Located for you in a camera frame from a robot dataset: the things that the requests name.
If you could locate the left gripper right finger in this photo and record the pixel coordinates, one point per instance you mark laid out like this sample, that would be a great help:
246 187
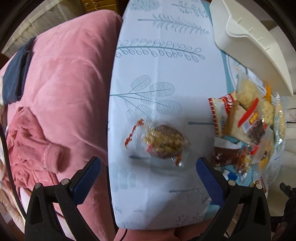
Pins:
254 220

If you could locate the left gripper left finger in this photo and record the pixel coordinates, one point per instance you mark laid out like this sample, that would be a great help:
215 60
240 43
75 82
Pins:
42 222

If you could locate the blue foil candy packet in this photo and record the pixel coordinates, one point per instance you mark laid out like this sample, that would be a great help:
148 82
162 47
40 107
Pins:
229 175

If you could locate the almond pie snack packet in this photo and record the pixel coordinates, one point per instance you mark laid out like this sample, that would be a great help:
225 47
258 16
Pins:
245 125

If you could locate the red-white snack bag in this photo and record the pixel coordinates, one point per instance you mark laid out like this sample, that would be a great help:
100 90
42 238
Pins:
220 109

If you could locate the clear-wrapped seed cake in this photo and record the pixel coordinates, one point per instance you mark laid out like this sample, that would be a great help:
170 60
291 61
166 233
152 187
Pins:
243 163

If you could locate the brown snowflake snack packet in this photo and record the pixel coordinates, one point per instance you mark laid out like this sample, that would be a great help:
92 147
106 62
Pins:
225 152

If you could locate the pink fleece blanket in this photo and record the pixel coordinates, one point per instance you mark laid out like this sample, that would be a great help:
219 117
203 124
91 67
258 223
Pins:
60 122

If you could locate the rice cracker bread packet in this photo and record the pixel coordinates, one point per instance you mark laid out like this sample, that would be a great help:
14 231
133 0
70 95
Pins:
279 123

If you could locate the clear-wrapped nut cookie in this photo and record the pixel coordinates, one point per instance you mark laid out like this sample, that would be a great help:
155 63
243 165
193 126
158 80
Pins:
149 138

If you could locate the dark blue garment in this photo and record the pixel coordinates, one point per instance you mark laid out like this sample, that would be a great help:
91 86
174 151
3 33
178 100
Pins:
16 72

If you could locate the white tree-print tablecloth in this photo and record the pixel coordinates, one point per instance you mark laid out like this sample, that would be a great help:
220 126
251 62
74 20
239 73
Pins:
166 67

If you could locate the white plastic storage bin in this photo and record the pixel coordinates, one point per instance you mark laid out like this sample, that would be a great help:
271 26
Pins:
241 35

